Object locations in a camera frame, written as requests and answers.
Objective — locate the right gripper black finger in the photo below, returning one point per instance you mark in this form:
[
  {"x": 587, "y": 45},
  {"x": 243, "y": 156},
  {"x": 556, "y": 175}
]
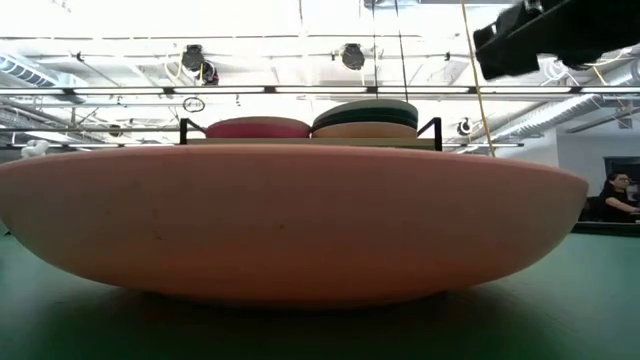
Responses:
[
  {"x": 510, "y": 37},
  {"x": 512, "y": 62}
]

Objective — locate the magenta plate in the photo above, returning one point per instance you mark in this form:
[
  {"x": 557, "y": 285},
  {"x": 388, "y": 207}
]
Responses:
[{"x": 257, "y": 129}]

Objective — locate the black office chair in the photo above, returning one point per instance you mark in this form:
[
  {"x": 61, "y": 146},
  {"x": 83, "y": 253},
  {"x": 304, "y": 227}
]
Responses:
[{"x": 592, "y": 210}]

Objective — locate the person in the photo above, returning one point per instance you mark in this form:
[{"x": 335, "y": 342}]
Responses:
[{"x": 617, "y": 205}]

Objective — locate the dark desk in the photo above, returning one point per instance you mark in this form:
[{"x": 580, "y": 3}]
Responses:
[{"x": 610, "y": 228}]

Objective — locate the large pink bowl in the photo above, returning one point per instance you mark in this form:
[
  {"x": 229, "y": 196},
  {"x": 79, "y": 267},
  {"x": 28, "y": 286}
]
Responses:
[{"x": 300, "y": 225}]

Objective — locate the long ceiling light bar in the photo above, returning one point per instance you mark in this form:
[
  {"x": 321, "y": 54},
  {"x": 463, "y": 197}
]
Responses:
[{"x": 215, "y": 90}]

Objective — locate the white rounded object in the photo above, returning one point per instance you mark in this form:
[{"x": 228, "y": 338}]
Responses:
[{"x": 35, "y": 148}]

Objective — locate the ribbed ceiling air duct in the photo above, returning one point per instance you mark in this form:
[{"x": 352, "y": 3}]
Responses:
[{"x": 30, "y": 72}]

